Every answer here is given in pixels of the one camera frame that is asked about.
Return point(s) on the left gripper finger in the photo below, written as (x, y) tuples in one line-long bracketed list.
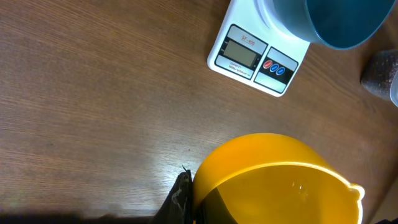
[(177, 207)]

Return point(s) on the white digital kitchen scale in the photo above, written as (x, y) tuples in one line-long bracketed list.
[(255, 48)]

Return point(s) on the yellow plastic measuring scoop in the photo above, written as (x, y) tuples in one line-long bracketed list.
[(272, 178)]

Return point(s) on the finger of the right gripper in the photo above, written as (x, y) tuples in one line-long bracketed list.
[(379, 76)]

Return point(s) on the teal plastic bowl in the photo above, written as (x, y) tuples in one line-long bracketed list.
[(337, 24)]

